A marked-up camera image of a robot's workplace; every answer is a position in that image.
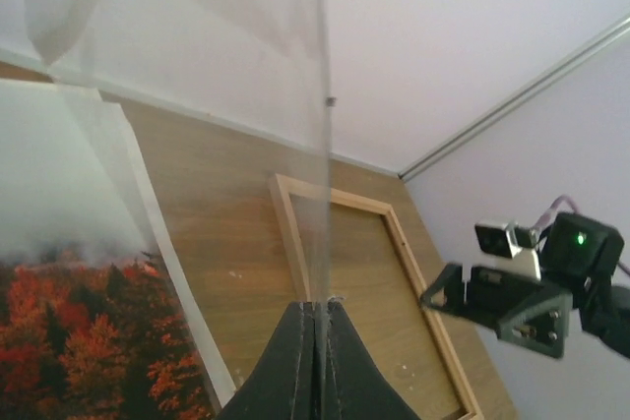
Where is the right aluminium corner post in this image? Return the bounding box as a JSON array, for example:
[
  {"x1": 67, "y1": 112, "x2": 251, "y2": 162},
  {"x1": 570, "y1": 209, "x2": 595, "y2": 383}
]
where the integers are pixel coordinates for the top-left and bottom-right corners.
[{"x1": 398, "y1": 14, "x2": 629, "y2": 183}]

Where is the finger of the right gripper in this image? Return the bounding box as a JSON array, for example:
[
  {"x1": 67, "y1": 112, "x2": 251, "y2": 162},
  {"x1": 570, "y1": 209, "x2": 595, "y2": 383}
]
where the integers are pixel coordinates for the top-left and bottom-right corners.
[{"x1": 420, "y1": 263, "x2": 467, "y2": 317}]

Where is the clear plastic frame sheet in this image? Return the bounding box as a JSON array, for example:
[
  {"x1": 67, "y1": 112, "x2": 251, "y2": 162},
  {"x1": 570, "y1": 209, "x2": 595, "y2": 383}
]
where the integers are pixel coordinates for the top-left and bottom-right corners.
[{"x1": 24, "y1": 0, "x2": 332, "y2": 301}]

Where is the light wooden picture frame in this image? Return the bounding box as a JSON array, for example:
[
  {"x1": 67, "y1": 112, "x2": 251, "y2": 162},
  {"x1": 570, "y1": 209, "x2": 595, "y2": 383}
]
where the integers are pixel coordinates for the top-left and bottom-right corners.
[{"x1": 269, "y1": 174, "x2": 484, "y2": 419}]

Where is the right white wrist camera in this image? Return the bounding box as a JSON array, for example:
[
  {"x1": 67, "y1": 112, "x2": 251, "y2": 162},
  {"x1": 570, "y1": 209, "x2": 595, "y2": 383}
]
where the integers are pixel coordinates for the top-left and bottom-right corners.
[{"x1": 474, "y1": 220, "x2": 541, "y2": 280}]

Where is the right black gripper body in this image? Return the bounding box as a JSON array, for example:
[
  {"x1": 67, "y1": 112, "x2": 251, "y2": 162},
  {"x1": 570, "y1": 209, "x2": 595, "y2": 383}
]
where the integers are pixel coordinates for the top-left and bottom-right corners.
[{"x1": 465, "y1": 266, "x2": 573, "y2": 359}]

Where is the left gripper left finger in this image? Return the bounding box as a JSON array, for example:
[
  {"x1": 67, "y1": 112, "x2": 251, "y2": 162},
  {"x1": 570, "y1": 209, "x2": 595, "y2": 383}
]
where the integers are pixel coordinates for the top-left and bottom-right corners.
[{"x1": 217, "y1": 302, "x2": 315, "y2": 420}]

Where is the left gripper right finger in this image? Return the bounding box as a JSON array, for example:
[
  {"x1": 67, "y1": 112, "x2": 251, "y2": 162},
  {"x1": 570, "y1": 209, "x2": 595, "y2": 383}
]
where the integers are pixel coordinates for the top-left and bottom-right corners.
[{"x1": 314, "y1": 300, "x2": 418, "y2": 420}]

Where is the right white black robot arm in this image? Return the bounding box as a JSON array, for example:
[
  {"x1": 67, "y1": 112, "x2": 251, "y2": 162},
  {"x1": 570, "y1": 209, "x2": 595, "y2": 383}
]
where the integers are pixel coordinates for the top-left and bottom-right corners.
[{"x1": 419, "y1": 212, "x2": 629, "y2": 359}]

